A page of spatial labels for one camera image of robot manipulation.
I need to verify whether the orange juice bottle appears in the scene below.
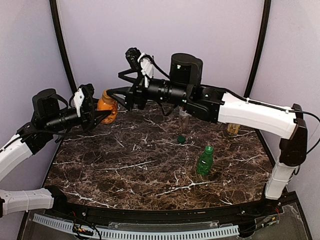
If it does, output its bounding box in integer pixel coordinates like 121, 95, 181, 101
97, 89, 118, 124

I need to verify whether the brown drink bottle white label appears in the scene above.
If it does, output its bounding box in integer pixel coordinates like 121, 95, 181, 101
179, 106, 190, 130

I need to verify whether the dark green bottle cap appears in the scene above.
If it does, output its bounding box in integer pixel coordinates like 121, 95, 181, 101
177, 135, 186, 144

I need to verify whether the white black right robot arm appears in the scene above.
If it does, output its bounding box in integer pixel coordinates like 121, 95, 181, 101
107, 48, 308, 200

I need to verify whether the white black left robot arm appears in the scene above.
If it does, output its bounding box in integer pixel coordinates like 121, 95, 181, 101
0, 84, 112, 216

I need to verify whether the green plastic soda bottle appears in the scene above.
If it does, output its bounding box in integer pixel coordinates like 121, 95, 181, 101
196, 145, 214, 176

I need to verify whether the beige label tea bottle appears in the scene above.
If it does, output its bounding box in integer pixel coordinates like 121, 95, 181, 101
227, 123, 241, 136

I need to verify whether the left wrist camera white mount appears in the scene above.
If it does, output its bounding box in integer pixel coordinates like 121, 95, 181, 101
72, 87, 85, 118

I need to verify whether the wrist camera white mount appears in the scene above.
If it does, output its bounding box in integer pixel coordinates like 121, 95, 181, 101
125, 47, 154, 79
72, 87, 85, 118

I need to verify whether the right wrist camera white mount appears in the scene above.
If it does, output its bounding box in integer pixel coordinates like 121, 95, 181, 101
125, 47, 154, 79

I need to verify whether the black left frame post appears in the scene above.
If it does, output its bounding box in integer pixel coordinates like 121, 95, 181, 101
49, 0, 77, 93

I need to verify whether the black frame post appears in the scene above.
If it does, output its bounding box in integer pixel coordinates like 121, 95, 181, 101
243, 0, 272, 98
49, 0, 77, 93

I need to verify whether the black right frame post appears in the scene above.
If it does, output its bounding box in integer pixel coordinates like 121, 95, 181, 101
243, 0, 272, 98

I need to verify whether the white slotted cable duct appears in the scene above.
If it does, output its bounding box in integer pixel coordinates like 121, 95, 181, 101
32, 213, 240, 240

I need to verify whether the black front table rail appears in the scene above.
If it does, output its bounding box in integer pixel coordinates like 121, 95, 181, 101
45, 192, 298, 227

